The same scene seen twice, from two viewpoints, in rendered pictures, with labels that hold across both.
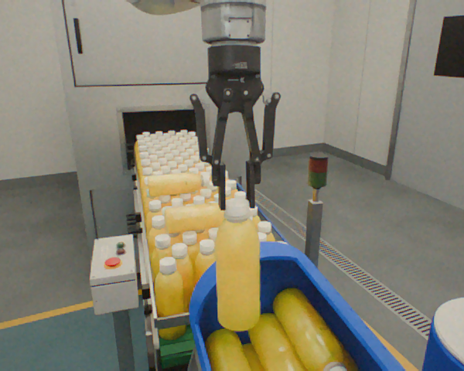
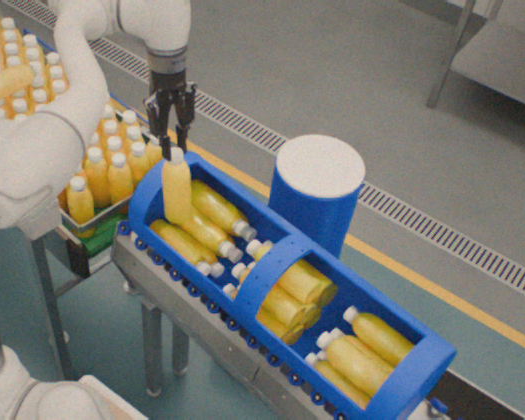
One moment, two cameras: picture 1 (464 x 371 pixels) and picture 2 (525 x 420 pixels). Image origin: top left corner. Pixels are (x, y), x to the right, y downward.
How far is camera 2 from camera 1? 1.16 m
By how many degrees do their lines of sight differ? 42
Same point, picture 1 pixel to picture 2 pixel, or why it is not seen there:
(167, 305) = (85, 214)
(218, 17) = (167, 63)
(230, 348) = (169, 231)
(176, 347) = (97, 240)
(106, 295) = (39, 224)
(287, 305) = (196, 193)
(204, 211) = not seen: hidden behind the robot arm
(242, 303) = (186, 207)
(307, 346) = (220, 216)
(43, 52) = not seen: outside the picture
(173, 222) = not seen: hidden behind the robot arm
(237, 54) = (178, 79)
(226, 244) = (175, 180)
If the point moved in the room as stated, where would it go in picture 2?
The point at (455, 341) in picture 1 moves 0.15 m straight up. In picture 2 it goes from (291, 176) to (299, 139)
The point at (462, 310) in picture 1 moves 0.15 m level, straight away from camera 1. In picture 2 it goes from (292, 151) to (293, 120)
